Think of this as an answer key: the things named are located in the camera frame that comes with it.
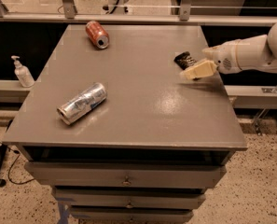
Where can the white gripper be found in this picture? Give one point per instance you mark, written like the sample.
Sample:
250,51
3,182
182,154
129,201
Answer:
227,57

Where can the black rxbar chocolate wrapper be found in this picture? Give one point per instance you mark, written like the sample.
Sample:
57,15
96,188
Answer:
184,60

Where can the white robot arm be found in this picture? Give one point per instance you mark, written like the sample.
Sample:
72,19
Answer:
254,53

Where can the silver redbull can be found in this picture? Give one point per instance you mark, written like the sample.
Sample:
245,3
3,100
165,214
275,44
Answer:
82,104

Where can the orange soda can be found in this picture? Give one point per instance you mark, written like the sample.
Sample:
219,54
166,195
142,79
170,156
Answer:
97,34

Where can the grey drawer cabinet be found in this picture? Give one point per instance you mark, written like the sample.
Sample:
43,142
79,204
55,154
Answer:
150,115

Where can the middle grey drawer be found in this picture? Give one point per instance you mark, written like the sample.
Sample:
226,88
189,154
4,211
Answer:
129,198

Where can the grey drawer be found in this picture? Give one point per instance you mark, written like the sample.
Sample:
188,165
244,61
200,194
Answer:
129,198
132,215
125,175

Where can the white pump sanitizer bottle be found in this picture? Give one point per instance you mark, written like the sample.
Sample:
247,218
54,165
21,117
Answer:
22,73

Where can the top grey drawer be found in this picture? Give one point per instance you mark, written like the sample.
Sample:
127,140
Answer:
125,175

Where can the bottom grey drawer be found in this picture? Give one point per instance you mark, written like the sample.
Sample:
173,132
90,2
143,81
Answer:
132,215

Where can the metal railing frame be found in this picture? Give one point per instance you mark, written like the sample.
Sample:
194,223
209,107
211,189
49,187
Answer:
202,12

